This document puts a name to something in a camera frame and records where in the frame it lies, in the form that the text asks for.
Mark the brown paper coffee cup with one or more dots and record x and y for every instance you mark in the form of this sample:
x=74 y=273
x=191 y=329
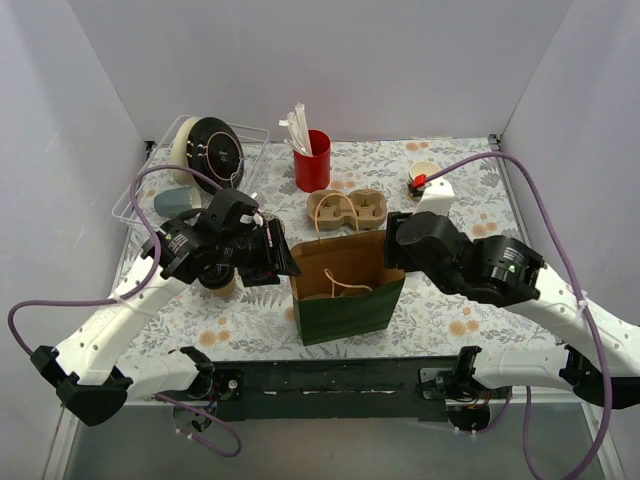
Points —
x=225 y=290

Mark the stack of brown paper cups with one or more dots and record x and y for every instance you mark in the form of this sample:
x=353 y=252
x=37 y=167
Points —
x=417 y=172

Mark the floral tablecloth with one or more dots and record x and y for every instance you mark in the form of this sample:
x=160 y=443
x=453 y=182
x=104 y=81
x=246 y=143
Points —
x=259 y=323

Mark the red ribbed straw holder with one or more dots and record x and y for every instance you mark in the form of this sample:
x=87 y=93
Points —
x=313 y=172

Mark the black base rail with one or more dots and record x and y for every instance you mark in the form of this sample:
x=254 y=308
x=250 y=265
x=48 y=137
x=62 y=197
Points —
x=407 y=388

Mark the white wire dish rack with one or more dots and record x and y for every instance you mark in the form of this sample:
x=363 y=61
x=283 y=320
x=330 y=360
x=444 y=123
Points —
x=254 y=143

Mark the brown pulp cup carrier stack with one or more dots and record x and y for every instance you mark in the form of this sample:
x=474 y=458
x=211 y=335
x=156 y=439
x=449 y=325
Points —
x=359 y=210

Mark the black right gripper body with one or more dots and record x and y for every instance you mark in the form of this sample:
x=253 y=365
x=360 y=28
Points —
x=393 y=242

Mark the cream round plate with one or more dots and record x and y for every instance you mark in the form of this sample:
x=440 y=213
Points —
x=178 y=153

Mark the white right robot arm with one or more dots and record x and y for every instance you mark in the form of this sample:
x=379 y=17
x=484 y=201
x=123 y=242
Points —
x=591 y=344

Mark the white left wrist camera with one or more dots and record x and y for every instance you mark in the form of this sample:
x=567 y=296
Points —
x=257 y=216

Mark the single brown pulp cup carrier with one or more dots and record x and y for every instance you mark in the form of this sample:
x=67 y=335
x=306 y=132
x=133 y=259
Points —
x=346 y=292

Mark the black plastic cup lid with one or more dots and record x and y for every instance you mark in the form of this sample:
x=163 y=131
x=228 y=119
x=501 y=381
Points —
x=217 y=277

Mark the grey blue cup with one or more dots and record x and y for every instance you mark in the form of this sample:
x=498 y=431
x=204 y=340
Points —
x=173 y=202

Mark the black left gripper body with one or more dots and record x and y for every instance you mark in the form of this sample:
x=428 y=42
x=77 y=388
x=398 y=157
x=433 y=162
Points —
x=273 y=245

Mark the white wrapped straw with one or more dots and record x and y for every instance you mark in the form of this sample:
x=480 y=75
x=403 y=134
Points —
x=302 y=127
x=296 y=138

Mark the green paper bag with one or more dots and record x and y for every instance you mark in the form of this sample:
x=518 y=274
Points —
x=336 y=260

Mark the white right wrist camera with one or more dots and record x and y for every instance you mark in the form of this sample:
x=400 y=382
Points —
x=434 y=196

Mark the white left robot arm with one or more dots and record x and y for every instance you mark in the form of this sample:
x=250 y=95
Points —
x=87 y=371

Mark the black round plate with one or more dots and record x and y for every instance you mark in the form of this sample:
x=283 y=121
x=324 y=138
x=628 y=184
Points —
x=214 y=150

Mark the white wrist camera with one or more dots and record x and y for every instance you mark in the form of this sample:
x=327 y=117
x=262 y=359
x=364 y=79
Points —
x=434 y=196
x=257 y=216

